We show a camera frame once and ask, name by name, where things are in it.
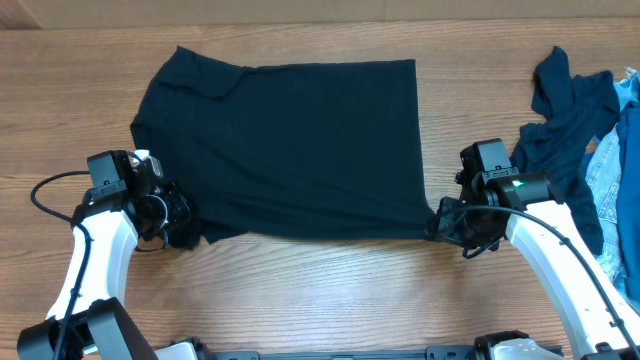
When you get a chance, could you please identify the black t-shirt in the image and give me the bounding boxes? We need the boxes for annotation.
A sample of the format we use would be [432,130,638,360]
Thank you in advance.
[131,47,432,242]

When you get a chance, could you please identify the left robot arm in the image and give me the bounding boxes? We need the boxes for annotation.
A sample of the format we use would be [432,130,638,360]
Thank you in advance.
[17,150,206,360]

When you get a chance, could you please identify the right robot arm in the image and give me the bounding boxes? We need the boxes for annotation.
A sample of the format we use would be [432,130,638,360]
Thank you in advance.
[425,139,639,359]

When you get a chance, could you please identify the light blue denim jeans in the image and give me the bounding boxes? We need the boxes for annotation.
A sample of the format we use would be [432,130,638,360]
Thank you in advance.
[586,68,639,302]

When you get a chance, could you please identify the dark navy shirt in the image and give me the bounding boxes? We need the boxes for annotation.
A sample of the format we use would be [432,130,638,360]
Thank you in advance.
[511,46,620,255]

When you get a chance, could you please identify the blue garment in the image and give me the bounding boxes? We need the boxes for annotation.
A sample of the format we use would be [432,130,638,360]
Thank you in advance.
[616,101,639,301]

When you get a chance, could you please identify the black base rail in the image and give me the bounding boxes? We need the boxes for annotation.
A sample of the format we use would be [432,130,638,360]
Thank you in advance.
[199,345,489,360]

